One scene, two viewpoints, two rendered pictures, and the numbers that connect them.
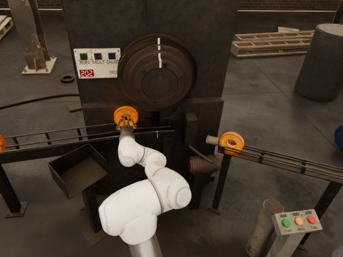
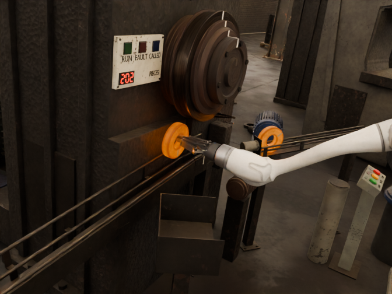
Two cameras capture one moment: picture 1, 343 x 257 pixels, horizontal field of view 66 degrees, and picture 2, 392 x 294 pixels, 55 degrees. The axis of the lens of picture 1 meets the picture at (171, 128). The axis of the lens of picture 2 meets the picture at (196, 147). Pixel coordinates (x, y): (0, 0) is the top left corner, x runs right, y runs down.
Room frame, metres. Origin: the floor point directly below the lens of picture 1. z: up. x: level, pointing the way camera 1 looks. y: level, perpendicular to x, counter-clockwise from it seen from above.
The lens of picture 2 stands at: (0.38, 1.38, 1.41)
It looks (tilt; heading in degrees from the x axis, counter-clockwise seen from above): 22 degrees down; 310
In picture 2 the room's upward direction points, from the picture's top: 7 degrees clockwise
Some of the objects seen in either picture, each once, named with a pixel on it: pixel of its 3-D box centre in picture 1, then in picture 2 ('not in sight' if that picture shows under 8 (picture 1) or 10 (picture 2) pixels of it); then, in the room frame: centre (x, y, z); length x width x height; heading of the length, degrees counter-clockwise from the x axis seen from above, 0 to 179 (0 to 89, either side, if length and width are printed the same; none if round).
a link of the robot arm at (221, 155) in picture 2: (127, 139); (224, 156); (1.17, 0.25, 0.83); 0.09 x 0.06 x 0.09; 101
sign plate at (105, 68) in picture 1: (99, 63); (139, 60); (1.47, 0.45, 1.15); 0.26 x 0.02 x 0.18; 101
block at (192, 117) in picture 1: (189, 129); (217, 144); (1.49, -0.13, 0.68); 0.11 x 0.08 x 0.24; 11
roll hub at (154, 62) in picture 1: (159, 83); (228, 72); (1.34, 0.08, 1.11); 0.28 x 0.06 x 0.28; 101
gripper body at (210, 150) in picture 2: (126, 130); (209, 150); (1.24, 0.27, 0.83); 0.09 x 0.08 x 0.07; 11
